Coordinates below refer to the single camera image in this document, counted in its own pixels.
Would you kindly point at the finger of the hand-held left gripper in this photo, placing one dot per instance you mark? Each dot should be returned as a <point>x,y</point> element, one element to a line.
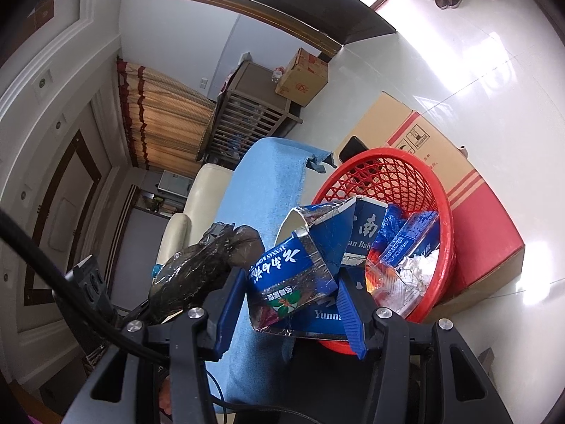
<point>139,309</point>

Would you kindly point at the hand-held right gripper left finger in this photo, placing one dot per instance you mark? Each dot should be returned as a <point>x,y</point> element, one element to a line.
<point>229,302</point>

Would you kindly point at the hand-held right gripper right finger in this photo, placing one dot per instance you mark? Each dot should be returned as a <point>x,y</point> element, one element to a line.
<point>353,318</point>

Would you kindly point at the clear plastic container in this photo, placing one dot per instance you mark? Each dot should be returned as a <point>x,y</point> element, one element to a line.
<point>393,291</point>

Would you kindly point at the black plastic bag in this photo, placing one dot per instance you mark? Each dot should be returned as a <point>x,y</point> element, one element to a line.
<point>194,269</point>

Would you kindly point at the torn blue carton silver lining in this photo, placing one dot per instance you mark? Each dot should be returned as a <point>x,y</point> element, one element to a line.
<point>291,274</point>

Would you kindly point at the white tissue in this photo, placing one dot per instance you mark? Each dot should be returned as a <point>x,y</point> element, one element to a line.
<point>419,265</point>

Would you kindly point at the blue carton white characters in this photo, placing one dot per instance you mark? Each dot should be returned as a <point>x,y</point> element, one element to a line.
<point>368,225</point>

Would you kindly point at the small blue box white text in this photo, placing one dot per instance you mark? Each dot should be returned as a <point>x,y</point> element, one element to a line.
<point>408,238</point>

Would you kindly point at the blue plastic wrapper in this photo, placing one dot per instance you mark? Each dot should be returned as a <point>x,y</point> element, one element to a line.
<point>391,221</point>

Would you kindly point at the red plastic basket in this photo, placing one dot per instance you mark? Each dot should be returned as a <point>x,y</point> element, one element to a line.
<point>384,172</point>

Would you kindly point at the dark low cabinet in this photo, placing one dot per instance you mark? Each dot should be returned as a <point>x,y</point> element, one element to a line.
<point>154,203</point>

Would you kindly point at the recessed ceiling light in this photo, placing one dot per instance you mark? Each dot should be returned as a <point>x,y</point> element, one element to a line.
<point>57,122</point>
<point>22,195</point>

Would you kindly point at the cream leather sofa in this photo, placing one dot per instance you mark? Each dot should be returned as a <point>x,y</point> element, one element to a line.
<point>207,185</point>

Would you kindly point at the white appliance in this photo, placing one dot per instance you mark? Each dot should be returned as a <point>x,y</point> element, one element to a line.
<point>173,183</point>

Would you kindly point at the blue tablecloth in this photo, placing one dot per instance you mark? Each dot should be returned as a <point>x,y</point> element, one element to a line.
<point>265,176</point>

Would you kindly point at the large red and tan cardboard box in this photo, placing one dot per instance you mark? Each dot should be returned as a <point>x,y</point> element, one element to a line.
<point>476,212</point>

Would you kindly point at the black rectangular object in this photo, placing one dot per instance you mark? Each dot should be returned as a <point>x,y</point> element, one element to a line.
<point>353,150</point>

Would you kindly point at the tan pleated curtain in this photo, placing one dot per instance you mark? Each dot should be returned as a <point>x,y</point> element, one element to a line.
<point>167,115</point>

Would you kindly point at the wooden radiator cover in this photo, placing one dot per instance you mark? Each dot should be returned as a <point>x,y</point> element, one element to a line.
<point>251,97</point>

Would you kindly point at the clear plastic bottle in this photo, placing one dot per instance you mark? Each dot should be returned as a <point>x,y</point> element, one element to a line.
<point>276,75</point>

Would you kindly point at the small cardboard box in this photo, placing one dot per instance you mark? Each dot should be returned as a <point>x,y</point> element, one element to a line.
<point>302,77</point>

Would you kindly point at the white wall socket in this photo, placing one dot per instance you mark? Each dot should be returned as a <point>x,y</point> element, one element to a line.
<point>203,84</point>

